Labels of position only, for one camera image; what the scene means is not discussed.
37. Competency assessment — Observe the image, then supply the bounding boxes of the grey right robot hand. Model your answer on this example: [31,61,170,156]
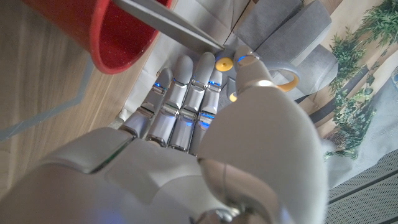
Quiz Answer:
[0,46,329,224]

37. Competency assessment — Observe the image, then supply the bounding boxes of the orange handled scissors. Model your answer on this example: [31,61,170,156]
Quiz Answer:
[111,0,301,103]

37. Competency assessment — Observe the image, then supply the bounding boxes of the red plastic cup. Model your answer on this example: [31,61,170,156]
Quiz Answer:
[21,0,174,75]

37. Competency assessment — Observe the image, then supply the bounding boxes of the grey tape outline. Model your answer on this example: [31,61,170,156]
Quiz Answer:
[0,55,94,141]

